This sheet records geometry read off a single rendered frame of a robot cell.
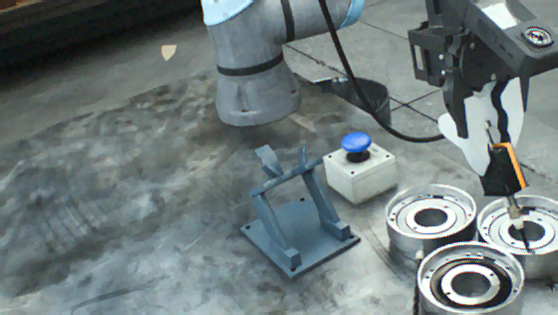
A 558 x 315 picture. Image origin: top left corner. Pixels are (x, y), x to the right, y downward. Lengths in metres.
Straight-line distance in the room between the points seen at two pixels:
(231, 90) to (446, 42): 0.55
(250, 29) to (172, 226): 0.34
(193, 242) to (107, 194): 0.22
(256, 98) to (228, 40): 0.11
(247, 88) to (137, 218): 0.29
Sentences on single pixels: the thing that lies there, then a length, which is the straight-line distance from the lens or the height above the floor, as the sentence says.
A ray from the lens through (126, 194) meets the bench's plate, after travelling 1.03.
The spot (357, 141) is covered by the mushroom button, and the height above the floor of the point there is 0.87.
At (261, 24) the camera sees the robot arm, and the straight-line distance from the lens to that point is 1.08.
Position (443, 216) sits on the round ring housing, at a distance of 0.81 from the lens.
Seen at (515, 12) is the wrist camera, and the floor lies 1.09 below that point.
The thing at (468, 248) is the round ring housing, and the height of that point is 0.83.
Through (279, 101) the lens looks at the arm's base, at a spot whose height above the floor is 0.83.
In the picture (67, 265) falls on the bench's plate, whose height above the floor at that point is 0.80.
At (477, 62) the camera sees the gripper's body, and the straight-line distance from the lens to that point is 0.64.
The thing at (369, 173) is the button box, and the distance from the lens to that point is 0.87.
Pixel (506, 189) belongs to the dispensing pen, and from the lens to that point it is 0.69.
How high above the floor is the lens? 1.30
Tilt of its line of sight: 28 degrees down
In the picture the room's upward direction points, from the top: 10 degrees counter-clockwise
